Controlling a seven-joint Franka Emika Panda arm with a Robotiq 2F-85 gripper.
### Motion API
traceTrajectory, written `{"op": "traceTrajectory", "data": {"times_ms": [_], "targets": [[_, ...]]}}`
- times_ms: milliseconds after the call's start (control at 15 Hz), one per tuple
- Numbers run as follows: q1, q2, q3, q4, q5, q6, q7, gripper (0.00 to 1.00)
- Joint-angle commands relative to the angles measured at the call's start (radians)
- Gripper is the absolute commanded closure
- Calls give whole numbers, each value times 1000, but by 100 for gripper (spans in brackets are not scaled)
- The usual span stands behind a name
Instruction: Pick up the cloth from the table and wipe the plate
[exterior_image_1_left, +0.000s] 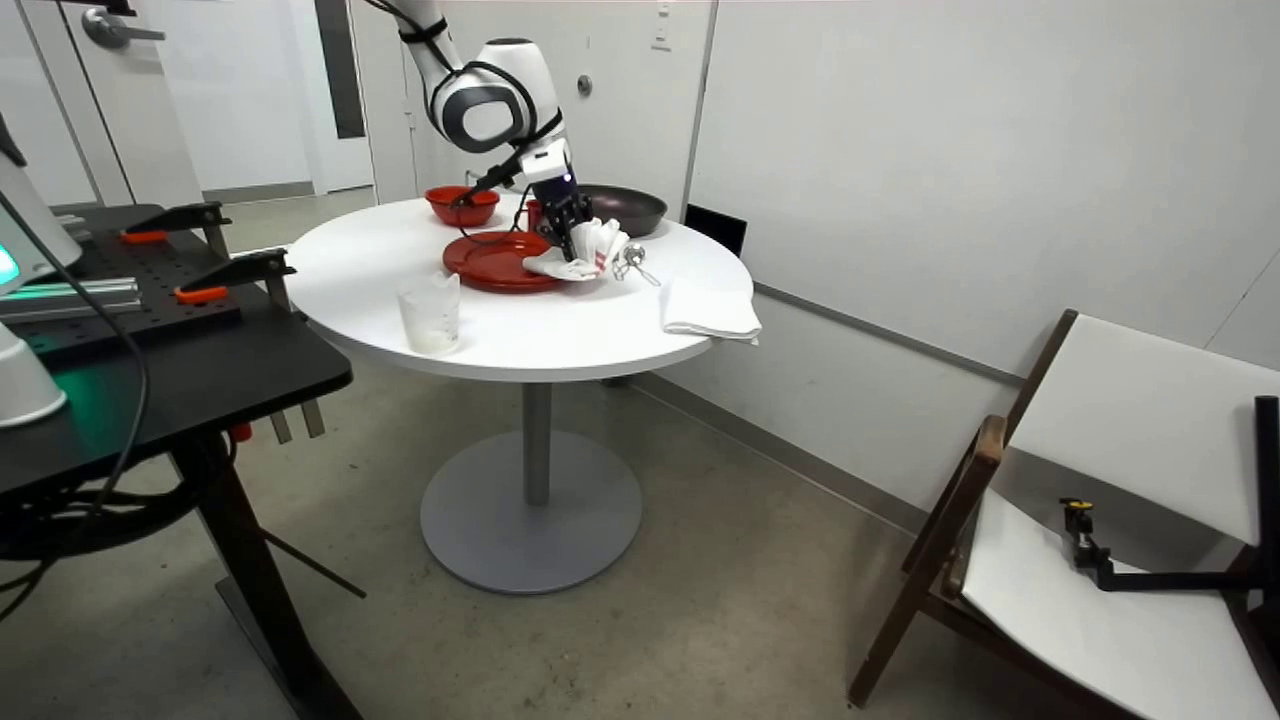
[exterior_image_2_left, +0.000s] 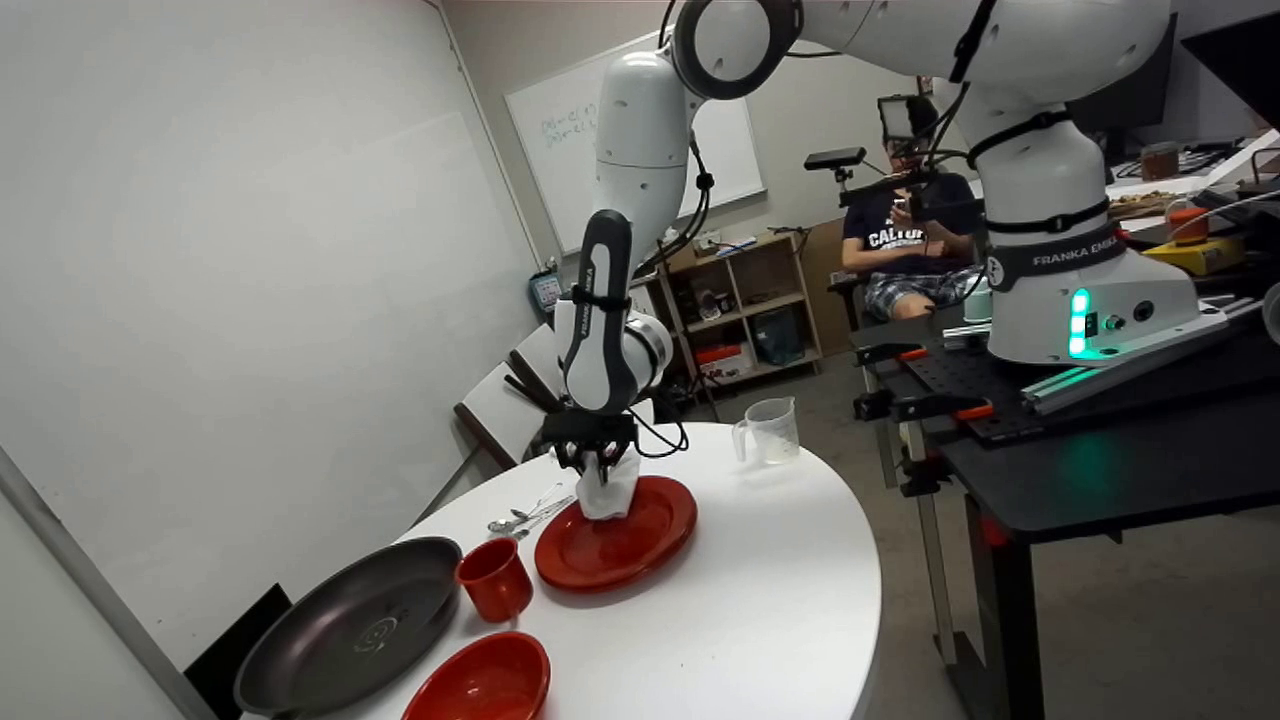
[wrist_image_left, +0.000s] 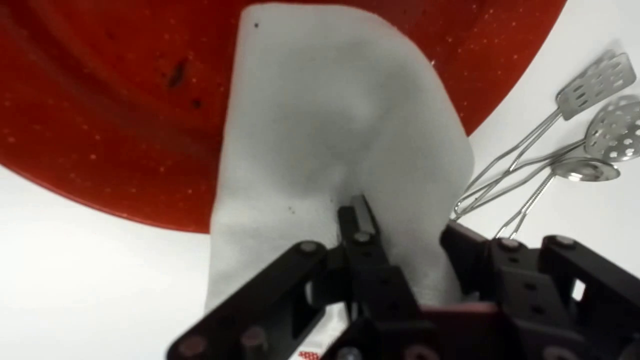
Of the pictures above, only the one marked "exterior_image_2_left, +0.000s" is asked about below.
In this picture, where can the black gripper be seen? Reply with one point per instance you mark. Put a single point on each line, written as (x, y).
(588, 435)

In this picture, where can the white cloth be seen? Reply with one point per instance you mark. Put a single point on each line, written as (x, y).
(610, 497)

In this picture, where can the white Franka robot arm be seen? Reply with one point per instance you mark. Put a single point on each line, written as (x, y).
(640, 135)

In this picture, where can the red plate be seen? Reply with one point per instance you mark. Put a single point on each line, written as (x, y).
(640, 541)

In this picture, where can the silver spoon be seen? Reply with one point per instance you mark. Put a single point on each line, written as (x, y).
(549, 505)

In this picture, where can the silver fork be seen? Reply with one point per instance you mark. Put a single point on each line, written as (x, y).
(512, 521)

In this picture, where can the wooden chair white cushions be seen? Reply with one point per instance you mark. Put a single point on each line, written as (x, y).
(506, 405)

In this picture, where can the red cup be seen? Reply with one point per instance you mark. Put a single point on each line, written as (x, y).
(496, 583)

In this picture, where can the clear plastic beaker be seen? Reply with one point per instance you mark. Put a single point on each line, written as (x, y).
(771, 440)

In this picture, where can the small grey side desk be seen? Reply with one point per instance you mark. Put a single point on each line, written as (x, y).
(554, 290)

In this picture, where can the wooden shelf unit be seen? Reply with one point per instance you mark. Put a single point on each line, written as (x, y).
(740, 309)

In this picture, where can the red bowl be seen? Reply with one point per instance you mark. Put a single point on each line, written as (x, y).
(480, 681)

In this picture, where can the dark frying pan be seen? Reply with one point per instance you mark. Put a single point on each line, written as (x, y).
(350, 630)

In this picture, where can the whiteboard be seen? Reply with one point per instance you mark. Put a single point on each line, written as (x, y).
(562, 144)

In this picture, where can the black orange bar clamp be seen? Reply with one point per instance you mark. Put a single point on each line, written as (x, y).
(975, 413)
(909, 354)

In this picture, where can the seated person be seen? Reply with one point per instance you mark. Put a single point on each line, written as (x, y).
(907, 241)

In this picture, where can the black robot desk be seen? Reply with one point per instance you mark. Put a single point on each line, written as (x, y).
(1133, 462)

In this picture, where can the yellow box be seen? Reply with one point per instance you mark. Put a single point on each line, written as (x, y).
(1200, 259)

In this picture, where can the black monitor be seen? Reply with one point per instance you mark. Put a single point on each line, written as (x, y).
(1243, 66)

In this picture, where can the black camera on stand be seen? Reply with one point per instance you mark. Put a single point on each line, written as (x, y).
(832, 156)

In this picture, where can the aluminium rail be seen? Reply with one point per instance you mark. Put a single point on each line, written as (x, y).
(1133, 358)

